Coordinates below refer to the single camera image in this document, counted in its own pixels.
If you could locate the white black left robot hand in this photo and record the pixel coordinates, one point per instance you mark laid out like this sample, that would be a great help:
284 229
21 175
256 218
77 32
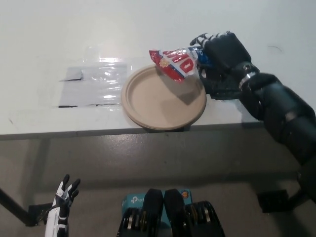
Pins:
60 202

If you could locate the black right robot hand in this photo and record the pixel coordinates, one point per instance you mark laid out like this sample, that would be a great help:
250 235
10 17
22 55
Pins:
227 53

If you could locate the red blue sunflower seed bag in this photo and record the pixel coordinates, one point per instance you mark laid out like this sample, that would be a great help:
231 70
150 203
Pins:
175 64

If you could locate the beige paper plate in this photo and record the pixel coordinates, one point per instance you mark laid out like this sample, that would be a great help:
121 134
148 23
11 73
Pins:
153 103

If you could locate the black floor tape patch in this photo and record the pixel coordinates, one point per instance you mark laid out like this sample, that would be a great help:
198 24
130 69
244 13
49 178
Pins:
37 213
271 201

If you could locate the black slanted table leg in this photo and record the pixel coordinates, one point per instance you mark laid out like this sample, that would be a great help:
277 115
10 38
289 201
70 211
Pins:
14 209
297 198

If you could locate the clear plastic sheet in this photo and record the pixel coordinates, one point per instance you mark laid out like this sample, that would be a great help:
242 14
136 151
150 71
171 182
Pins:
96 87

